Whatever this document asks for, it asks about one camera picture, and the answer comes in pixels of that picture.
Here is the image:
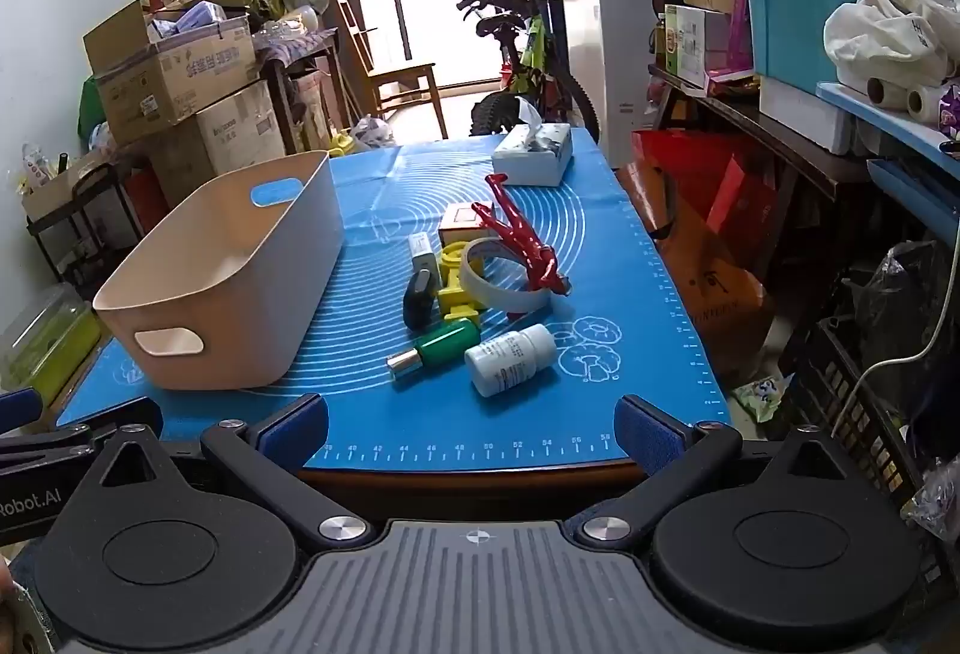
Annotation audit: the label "wooden chair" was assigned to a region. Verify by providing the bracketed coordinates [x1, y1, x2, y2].
[332, 0, 451, 139]

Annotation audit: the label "orange paper bag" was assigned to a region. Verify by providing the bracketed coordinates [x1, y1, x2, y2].
[658, 202, 775, 389]

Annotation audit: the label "black and green bicycle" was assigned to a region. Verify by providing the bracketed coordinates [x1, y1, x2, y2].
[439, 0, 601, 139]

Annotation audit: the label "yellow-green plastic container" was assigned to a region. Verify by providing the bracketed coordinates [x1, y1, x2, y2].
[0, 281, 104, 409]

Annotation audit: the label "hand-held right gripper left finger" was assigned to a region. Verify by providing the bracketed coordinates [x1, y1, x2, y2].
[71, 393, 374, 545]

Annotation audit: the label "blue silicone baking mat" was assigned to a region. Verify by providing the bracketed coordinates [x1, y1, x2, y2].
[58, 127, 732, 473]

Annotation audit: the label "teal plastic storage bin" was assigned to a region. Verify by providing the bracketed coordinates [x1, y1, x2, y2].
[733, 0, 891, 98]

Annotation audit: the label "white tape roll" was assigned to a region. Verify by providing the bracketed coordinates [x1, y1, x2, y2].
[457, 236, 554, 315]

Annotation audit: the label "green bottle with silver cap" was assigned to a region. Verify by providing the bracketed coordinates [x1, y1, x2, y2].
[386, 318, 481, 383]

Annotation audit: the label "black plastic bag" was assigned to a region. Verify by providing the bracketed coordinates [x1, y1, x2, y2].
[851, 240, 960, 460]

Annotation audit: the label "white pill bottle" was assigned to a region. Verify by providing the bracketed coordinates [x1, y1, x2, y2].
[463, 324, 558, 398]

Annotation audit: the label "black metal rack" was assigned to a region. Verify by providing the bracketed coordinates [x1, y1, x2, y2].
[25, 157, 147, 299]

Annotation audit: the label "open printed cardboard box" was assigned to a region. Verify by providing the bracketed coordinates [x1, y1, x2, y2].
[81, 0, 261, 146]

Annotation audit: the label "white foam box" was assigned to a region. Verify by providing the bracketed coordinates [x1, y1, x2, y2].
[757, 75, 857, 157]

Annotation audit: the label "light blue shelf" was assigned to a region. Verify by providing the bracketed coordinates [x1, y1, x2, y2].
[816, 81, 960, 227]

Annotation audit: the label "dark wooden shelf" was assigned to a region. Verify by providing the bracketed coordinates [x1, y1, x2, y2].
[647, 63, 875, 265]

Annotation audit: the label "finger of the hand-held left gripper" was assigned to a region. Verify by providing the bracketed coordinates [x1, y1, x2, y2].
[0, 397, 164, 473]
[0, 388, 44, 435]

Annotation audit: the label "red paper bags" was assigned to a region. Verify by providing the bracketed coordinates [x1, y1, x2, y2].
[628, 127, 781, 239]

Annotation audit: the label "small white floor bag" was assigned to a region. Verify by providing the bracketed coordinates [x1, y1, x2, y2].
[347, 114, 396, 150]

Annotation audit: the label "floral tissue box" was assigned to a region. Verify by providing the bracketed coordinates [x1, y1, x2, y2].
[491, 97, 575, 188]

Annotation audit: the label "white plastic bag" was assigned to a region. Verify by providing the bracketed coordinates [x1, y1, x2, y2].
[823, 0, 960, 92]

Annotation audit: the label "yellow plastic toy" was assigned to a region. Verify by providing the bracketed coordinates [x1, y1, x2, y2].
[437, 241, 481, 323]

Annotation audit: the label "black computer mouse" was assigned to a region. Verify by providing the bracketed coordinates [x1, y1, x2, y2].
[403, 269, 436, 331]

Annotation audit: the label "white cable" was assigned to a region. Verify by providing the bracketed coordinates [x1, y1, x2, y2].
[831, 226, 960, 439]

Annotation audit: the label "large plain cardboard box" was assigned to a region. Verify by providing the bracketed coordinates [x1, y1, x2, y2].
[148, 80, 287, 205]

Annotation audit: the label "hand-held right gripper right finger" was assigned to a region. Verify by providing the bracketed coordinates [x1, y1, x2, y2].
[572, 394, 890, 546]

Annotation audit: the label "beige plastic storage basket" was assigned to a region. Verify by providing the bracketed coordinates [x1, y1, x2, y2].
[92, 150, 346, 391]

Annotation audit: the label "green and white carton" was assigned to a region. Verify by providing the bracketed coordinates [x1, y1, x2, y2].
[663, 4, 734, 90]

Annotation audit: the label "red patterned gift box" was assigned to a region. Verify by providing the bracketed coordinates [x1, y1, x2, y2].
[439, 202, 496, 246]

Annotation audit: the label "black plastic crate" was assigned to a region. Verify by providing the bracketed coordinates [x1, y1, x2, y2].
[793, 315, 946, 554]

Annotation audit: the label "green snack wrapper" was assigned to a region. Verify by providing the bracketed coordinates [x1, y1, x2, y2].
[730, 373, 790, 424]

